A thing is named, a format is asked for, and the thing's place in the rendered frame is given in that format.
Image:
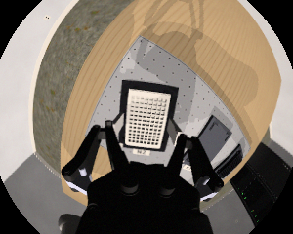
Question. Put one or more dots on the white label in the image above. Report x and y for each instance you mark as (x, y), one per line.
(187, 167)
(142, 152)

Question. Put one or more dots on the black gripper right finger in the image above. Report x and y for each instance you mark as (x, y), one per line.
(205, 179)

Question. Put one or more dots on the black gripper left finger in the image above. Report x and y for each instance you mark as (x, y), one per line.
(77, 172)

